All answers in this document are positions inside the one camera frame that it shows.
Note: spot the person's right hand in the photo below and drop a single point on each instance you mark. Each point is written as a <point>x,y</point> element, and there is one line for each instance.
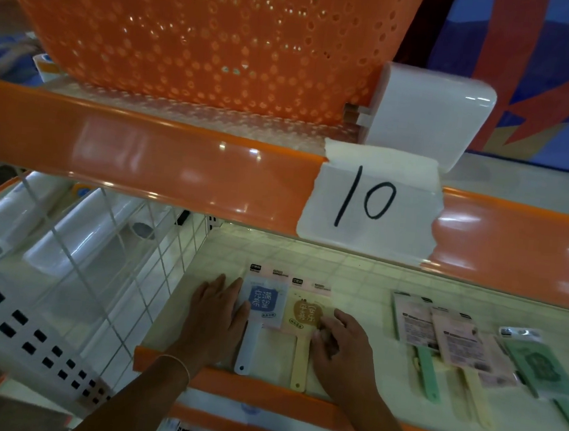
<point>350,372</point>

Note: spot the person's left hand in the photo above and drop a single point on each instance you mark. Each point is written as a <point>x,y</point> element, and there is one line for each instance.
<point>210,325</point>

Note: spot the orange edged white shelf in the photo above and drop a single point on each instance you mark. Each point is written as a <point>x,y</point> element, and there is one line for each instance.
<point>122,144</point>

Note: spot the person's left forearm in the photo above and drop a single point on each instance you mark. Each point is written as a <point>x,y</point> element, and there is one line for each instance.
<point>134,403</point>

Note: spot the white plastic rolls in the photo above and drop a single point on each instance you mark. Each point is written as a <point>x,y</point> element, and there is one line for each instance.
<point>89,235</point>

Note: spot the small white paper tag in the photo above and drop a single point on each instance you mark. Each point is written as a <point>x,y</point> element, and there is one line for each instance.
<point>370,205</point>

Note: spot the white roll blue orange label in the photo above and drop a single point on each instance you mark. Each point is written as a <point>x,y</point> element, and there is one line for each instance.
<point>82,191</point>
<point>47,65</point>

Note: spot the white plastic film roll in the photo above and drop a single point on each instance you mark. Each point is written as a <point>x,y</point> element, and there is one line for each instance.
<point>11,219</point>

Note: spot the white power adapter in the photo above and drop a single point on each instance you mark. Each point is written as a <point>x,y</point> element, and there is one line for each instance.
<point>427,111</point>

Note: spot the orange perforated plastic basket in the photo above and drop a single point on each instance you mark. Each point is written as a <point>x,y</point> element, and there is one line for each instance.
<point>206,32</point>

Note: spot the blue printed drink carton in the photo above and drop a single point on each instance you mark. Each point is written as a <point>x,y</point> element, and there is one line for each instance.
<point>550,72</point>

